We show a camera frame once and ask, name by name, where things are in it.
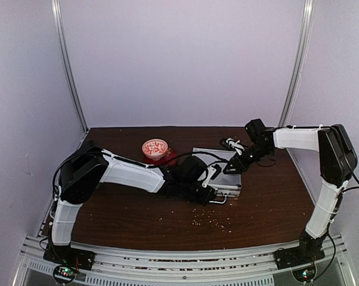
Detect red floral saucer plate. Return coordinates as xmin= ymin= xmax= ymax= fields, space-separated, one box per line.
xmin=143 ymin=148 xmax=178 ymax=167

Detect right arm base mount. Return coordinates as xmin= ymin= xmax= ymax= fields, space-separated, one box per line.
xmin=274 ymin=232 xmax=325 ymax=283

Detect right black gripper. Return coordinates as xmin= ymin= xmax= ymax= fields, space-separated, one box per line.
xmin=223 ymin=143 xmax=273 ymax=175

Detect white orange patterned bowl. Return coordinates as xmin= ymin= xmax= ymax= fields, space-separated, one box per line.
xmin=141 ymin=139 xmax=169 ymax=160

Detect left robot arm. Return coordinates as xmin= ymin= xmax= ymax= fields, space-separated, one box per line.
xmin=49 ymin=147 xmax=216 ymax=265

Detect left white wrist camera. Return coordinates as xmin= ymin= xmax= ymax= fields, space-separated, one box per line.
xmin=202 ymin=164 xmax=222 ymax=188

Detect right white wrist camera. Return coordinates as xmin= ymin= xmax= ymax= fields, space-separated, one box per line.
xmin=219 ymin=138 xmax=247 ymax=156

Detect aluminium frame post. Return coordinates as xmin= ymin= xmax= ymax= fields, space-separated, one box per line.
xmin=51 ymin=0 xmax=89 ymax=135
xmin=276 ymin=0 xmax=314 ymax=129

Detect right aluminium frame post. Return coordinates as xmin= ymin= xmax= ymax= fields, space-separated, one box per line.
xmin=276 ymin=0 xmax=314 ymax=129

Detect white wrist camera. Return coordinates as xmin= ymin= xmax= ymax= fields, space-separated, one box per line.
xmin=202 ymin=164 xmax=222 ymax=188
xmin=219 ymin=138 xmax=247 ymax=156

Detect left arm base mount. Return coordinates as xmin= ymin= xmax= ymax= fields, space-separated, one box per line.
xmin=43 ymin=239 xmax=95 ymax=285

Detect aluminium poker case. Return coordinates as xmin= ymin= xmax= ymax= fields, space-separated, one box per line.
xmin=193 ymin=147 xmax=242 ymax=204

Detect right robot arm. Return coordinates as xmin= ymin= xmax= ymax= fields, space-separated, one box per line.
xmin=219 ymin=119 xmax=359 ymax=263

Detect front aluminium rail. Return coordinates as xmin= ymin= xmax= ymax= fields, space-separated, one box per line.
xmin=10 ymin=235 xmax=359 ymax=285

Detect left aluminium frame post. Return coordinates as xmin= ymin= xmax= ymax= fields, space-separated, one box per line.
xmin=51 ymin=0 xmax=89 ymax=135

